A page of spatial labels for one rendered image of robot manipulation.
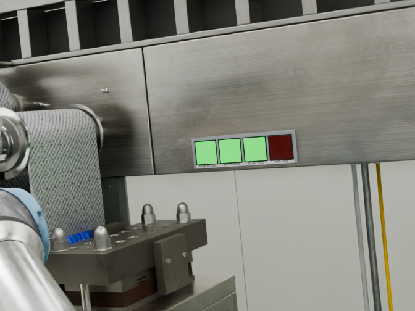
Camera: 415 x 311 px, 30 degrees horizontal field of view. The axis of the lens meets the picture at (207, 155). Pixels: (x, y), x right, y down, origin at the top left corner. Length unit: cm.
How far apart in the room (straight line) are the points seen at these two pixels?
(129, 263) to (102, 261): 8
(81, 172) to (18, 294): 90
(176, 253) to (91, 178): 27
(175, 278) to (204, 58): 49
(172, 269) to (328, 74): 52
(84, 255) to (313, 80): 59
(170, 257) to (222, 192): 276
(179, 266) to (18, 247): 76
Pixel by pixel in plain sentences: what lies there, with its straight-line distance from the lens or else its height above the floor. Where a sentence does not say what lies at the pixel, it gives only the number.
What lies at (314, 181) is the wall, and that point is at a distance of 414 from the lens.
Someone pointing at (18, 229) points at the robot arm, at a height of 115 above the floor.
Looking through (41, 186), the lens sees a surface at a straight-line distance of 163.
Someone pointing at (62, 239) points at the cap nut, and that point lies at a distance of 155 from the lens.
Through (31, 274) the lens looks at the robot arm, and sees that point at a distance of 88.
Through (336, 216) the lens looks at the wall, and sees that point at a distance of 413.
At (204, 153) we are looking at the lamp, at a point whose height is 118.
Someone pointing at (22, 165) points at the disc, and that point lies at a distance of 161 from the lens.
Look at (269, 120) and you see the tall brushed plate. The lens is 167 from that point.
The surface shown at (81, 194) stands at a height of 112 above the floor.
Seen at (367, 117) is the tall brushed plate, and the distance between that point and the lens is 159.
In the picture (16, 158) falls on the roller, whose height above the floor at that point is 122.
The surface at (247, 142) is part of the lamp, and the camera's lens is 168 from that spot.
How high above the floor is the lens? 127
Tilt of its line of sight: 3 degrees down
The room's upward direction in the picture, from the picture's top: 5 degrees counter-clockwise
